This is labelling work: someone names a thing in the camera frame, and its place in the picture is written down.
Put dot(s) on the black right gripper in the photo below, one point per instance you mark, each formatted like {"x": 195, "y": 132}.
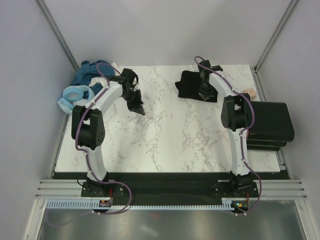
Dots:
{"x": 205, "y": 95}

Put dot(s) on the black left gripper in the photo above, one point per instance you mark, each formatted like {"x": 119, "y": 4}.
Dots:
{"x": 137, "y": 107}

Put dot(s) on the black t shirt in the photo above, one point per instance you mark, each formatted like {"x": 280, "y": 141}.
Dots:
{"x": 189, "y": 85}

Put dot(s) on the blue t shirt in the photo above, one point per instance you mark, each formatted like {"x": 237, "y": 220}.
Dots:
{"x": 83, "y": 76}

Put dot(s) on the black and pink drawer box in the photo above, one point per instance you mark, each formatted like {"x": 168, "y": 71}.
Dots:
{"x": 272, "y": 128}

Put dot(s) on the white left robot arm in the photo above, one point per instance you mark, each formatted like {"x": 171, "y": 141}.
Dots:
{"x": 87, "y": 123}

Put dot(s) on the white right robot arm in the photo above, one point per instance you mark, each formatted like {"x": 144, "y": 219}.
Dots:
{"x": 237, "y": 116}

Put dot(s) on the pink foam cube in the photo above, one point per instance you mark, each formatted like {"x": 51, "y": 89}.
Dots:
{"x": 251, "y": 92}

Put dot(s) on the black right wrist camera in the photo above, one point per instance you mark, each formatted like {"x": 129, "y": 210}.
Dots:
{"x": 205, "y": 66}

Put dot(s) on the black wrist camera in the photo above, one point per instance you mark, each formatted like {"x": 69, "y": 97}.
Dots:
{"x": 130, "y": 75}
{"x": 205, "y": 66}

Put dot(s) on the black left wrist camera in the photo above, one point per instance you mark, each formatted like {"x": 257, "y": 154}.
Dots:
{"x": 130, "y": 75}

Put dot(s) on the light blue ring toy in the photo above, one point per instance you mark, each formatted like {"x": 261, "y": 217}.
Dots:
{"x": 73, "y": 94}

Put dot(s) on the white slotted cable duct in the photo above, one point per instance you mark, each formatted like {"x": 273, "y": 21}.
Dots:
{"x": 87, "y": 204}

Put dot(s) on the aluminium frame rail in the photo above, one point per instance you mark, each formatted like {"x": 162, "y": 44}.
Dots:
{"x": 221, "y": 189}

